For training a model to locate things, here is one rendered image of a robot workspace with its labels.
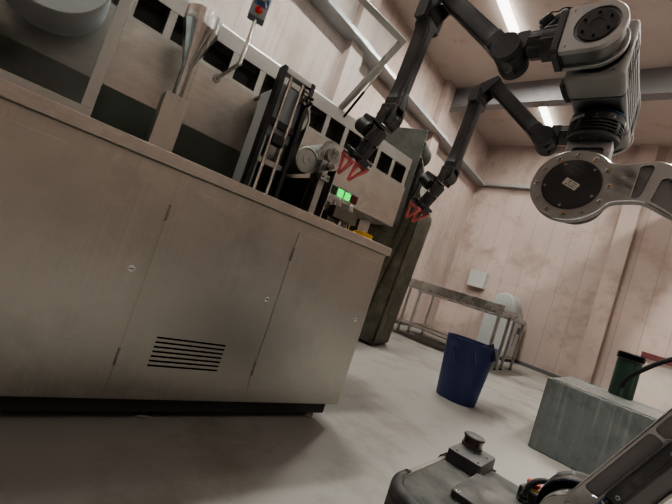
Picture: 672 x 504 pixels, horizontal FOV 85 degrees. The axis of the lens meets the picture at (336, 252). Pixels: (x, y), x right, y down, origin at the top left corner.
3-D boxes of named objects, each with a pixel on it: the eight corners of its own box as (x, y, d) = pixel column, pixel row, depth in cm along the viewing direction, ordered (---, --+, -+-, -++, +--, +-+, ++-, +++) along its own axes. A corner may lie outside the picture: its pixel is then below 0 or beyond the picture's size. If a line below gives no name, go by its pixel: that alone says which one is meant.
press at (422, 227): (405, 350, 477) (467, 156, 490) (352, 347, 381) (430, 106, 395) (326, 315, 569) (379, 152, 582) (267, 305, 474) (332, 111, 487)
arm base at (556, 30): (555, 51, 89) (569, 6, 90) (520, 56, 94) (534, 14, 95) (561, 73, 96) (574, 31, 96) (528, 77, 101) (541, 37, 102)
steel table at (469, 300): (396, 329, 710) (412, 280, 714) (498, 371, 584) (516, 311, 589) (377, 325, 653) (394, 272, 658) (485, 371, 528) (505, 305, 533)
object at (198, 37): (137, 151, 135) (188, 11, 138) (131, 153, 146) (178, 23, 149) (175, 167, 144) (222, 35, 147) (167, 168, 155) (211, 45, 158)
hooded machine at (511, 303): (513, 362, 814) (532, 301, 821) (505, 362, 765) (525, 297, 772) (481, 350, 862) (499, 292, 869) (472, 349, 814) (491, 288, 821)
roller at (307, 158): (293, 166, 171) (302, 142, 172) (269, 167, 191) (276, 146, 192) (313, 176, 178) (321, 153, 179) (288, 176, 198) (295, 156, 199)
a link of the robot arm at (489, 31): (448, -30, 117) (459, -6, 124) (413, 5, 123) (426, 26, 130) (527, 40, 94) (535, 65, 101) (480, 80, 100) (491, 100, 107)
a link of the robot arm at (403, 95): (433, -6, 118) (447, 18, 126) (418, -3, 122) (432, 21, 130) (385, 118, 117) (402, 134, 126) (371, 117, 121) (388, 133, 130)
